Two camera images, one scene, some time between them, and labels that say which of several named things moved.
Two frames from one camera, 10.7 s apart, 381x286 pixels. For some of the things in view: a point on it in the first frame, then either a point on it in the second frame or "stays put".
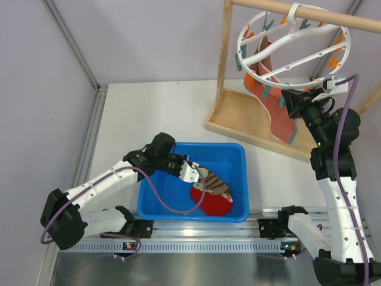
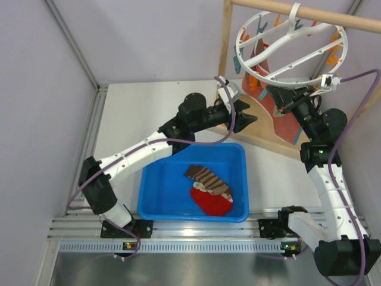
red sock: (217, 205) stays put
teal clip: (303, 25) to (296, 25)
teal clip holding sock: (265, 27) to (260, 30)
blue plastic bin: (228, 161) stays put
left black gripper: (181, 158) to (241, 119)
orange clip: (284, 19) to (277, 22)
